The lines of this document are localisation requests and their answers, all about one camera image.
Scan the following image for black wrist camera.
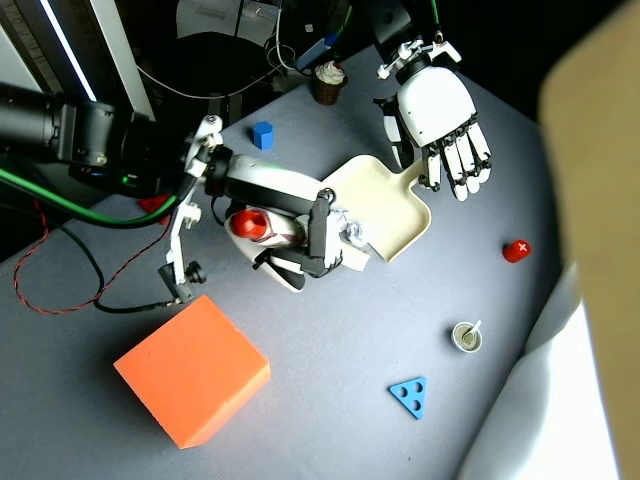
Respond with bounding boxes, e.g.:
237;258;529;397
158;260;207;305

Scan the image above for cream plastic dustpan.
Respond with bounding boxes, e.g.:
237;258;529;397
324;154;432;264

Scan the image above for small red block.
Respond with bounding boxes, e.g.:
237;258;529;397
137;193;174;214

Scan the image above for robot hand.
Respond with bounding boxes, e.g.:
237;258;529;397
372;64;494;202
222;152;347;294

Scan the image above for red cylinder block white cross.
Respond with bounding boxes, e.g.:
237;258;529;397
502;239;533;264

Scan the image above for white cable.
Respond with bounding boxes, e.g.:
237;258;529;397
273;19;301;72

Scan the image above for beige blurred panel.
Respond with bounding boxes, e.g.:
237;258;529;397
537;0;640;480

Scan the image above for red black twisted cable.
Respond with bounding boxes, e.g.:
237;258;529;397
12;199;174;317

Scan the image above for white frame post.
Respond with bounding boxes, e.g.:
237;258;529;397
89;0;154;120

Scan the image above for black camera cable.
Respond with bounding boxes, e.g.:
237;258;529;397
58;224;181;315

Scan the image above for cream brush grey bristles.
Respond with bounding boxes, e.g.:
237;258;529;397
230;208;372;274

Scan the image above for brown toy cupcake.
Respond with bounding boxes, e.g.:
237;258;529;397
313;59;349;106

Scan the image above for blue hexagonal block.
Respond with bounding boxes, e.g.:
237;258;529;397
252;121;276;151

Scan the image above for white backdrop sheet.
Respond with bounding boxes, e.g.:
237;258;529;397
457;259;624;480

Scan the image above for small white toy bowl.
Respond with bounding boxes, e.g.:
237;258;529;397
452;321;484;353

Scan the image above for large orange foam block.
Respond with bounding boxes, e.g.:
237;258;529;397
113;294;272;450

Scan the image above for thick green arm cable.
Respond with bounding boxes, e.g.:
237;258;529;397
0;167;180;229

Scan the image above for blue triangle block with holes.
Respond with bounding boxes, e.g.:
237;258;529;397
388;376;429;421

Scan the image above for grey table cloth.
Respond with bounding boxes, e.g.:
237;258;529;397
0;44;581;480

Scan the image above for grey USB adapter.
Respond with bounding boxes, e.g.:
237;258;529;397
294;34;337;71

